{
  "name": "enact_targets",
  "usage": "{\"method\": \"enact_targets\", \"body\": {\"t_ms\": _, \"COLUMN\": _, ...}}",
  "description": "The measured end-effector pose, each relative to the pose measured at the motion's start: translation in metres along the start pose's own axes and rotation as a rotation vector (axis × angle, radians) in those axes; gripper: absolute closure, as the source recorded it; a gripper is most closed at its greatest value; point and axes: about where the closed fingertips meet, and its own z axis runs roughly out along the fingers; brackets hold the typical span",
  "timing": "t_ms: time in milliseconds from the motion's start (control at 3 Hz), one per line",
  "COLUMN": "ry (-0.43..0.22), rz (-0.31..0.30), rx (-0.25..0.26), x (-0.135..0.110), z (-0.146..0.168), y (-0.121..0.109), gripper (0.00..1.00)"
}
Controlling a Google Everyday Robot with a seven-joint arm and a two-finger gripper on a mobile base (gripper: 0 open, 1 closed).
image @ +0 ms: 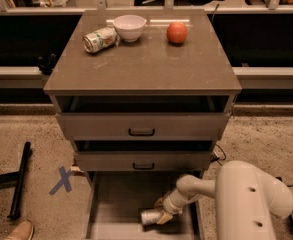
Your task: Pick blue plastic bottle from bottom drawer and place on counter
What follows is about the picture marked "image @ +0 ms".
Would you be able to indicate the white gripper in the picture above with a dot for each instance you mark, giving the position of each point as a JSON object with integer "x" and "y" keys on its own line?
{"x": 171, "y": 204}

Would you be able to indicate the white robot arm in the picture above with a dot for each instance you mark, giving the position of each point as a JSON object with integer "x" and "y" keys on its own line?
{"x": 245, "y": 200}

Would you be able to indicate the bottom grey drawer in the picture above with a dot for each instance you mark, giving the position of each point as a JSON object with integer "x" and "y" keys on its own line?
{"x": 118, "y": 198}

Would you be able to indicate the grey drawer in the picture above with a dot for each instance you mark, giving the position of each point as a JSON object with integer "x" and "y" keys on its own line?
{"x": 80, "y": 126}
{"x": 118, "y": 198}
{"x": 143, "y": 155}

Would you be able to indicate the middle grey drawer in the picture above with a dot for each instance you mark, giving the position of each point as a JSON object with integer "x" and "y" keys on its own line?
{"x": 143, "y": 155}

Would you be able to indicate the grey drawer cabinet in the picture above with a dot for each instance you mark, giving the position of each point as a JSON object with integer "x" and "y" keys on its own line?
{"x": 150, "y": 75}

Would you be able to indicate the top grey drawer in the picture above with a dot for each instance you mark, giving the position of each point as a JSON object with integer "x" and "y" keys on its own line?
{"x": 80, "y": 126}

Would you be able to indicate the blue tape cross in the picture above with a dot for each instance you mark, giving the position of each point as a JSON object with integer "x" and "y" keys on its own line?
{"x": 63, "y": 182}

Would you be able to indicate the beige shoe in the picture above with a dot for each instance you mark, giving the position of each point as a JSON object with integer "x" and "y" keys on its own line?
{"x": 23, "y": 231}

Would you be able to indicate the black stand left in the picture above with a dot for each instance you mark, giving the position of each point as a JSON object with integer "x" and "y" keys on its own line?
{"x": 16, "y": 180}

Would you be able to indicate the orange fruit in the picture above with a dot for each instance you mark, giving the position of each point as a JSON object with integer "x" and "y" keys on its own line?
{"x": 176, "y": 32}

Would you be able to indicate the green white soda can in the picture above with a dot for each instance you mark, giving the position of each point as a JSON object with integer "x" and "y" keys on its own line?
{"x": 100, "y": 39}

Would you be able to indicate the white bowl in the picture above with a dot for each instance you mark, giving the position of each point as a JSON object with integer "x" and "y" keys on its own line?
{"x": 129, "y": 27}

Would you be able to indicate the black clamp on rail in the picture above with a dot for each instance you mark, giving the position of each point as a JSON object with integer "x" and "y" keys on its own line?
{"x": 47, "y": 64}

